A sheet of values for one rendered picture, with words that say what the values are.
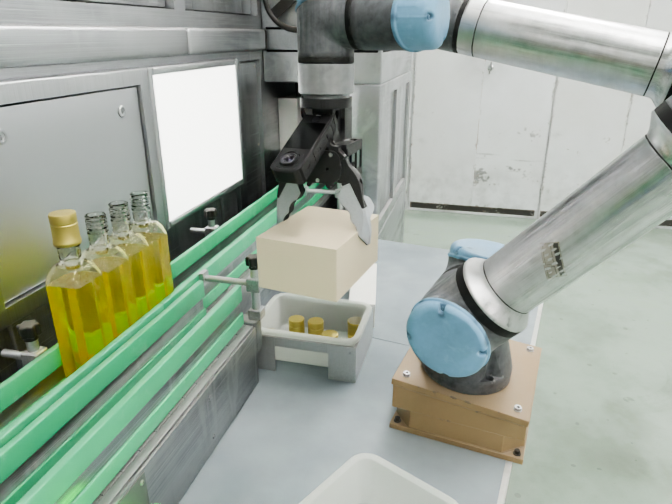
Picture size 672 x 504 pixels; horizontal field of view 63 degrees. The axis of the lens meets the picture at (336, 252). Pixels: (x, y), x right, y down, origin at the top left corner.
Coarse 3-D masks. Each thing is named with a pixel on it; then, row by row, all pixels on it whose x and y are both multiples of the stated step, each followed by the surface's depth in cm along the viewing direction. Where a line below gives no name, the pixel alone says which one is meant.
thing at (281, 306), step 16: (272, 304) 118; (288, 304) 123; (304, 304) 122; (320, 304) 121; (336, 304) 120; (352, 304) 119; (368, 304) 118; (272, 320) 118; (288, 320) 124; (304, 320) 123; (336, 320) 121; (288, 336) 106; (304, 336) 106; (320, 336) 105
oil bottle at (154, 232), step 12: (132, 228) 89; (144, 228) 89; (156, 228) 90; (156, 240) 90; (156, 252) 90; (168, 252) 94; (156, 264) 91; (168, 264) 94; (156, 276) 91; (168, 276) 95; (156, 288) 92; (168, 288) 95; (156, 300) 92
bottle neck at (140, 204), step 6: (132, 192) 89; (138, 192) 90; (144, 192) 90; (132, 198) 88; (138, 198) 88; (144, 198) 88; (132, 204) 88; (138, 204) 88; (144, 204) 89; (132, 210) 89; (138, 210) 88; (144, 210) 89; (138, 216) 89; (144, 216) 89; (150, 216) 90; (138, 222) 89; (144, 222) 89
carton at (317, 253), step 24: (312, 216) 83; (336, 216) 83; (264, 240) 74; (288, 240) 73; (312, 240) 73; (336, 240) 73; (360, 240) 78; (264, 264) 76; (288, 264) 74; (312, 264) 72; (336, 264) 71; (360, 264) 80; (288, 288) 75; (312, 288) 74; (336, 288) 72
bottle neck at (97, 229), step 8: (88, 216) 77; (96, 216) 77; (104, 216) 78; (88, 224) 78; (96, 224) 78; (104, 224) 78; (88, 232) 78; (96, 232) 78; (104, 232) 79; (96, 240) 78; (104, 240) 79; (96, 248) 79
